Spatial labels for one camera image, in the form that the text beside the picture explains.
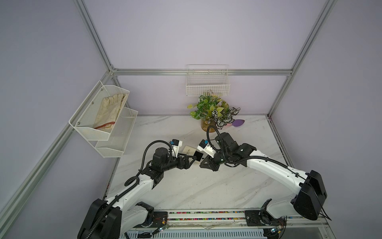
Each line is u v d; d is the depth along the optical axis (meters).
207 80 0.96
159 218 0.73
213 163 0.67
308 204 0.41
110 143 0.90
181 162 0.71
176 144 0.73
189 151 0.96
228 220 0.75
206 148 0.67
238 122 1.15
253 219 0.73
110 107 0.81
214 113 0.89
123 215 0.43
